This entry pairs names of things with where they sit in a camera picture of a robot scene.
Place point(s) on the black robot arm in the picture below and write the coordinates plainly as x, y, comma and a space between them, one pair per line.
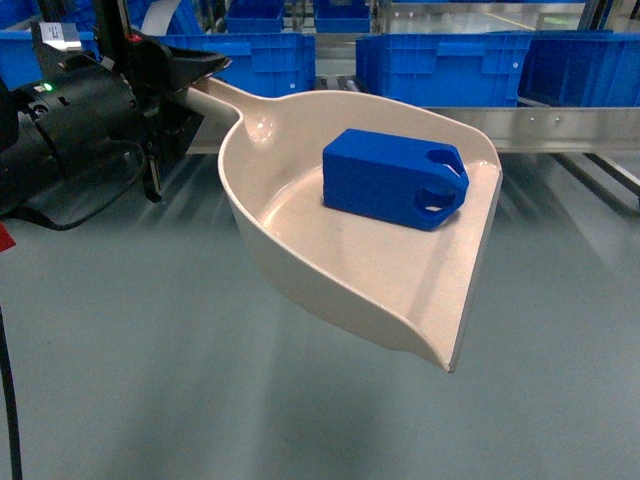
15, 201

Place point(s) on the blue plastic part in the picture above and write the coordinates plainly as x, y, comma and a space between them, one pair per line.
405, 181

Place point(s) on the blue plastic crate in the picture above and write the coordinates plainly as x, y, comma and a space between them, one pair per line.
582, 69
444, 69
264, 64

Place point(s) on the stainless steel shelf rack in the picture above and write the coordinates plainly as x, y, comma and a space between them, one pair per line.
550, 130

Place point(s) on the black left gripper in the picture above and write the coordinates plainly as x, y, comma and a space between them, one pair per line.
97, 127

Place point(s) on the beige plastic dustpan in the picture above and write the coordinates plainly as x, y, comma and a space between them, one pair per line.
399, 288

